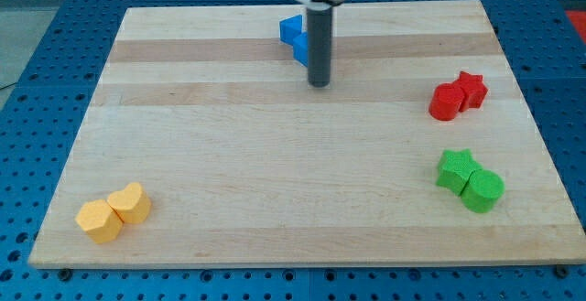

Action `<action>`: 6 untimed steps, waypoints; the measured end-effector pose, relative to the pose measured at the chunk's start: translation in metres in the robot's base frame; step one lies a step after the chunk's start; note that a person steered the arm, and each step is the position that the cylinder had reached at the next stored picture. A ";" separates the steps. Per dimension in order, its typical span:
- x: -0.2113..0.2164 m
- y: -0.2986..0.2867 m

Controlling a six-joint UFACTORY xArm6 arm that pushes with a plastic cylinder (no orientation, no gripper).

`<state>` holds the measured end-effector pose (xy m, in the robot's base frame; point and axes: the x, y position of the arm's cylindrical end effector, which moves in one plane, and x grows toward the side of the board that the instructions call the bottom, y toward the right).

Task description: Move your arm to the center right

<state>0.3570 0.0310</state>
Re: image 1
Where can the wooden board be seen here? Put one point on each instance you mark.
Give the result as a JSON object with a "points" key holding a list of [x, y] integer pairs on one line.
{"points": [[246, 165]]}

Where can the blue cube block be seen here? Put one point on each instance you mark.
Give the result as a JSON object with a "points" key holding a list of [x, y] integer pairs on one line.
{"points": [[300, 49]]}

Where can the blue triangle block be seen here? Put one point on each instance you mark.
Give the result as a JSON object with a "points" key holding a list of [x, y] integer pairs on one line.
{"points": [[290, 28]]}

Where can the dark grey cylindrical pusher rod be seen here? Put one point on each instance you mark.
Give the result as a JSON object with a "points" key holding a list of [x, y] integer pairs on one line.
{"points": [[319, 35]]}

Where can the red cylinder block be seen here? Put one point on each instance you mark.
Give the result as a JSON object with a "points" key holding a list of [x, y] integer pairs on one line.
{"points": [[446, 101]]}

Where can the green star block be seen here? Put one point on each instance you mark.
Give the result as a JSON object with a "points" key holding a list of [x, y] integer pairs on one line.
{"points": [[455, 168]]}

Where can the yellow heart block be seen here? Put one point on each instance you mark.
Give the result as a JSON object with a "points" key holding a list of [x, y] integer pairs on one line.
{"points": [[132, 204]]}

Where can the red star block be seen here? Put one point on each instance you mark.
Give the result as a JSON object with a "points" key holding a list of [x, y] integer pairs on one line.
{"points": [[473, 88]]}

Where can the green cylinder block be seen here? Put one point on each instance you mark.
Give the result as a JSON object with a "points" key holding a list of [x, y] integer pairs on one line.
{"points": [[483, 189]]}

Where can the yellow hexagon block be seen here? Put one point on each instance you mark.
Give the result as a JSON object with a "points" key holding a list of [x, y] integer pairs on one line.
{"points": [[99, 221]]}

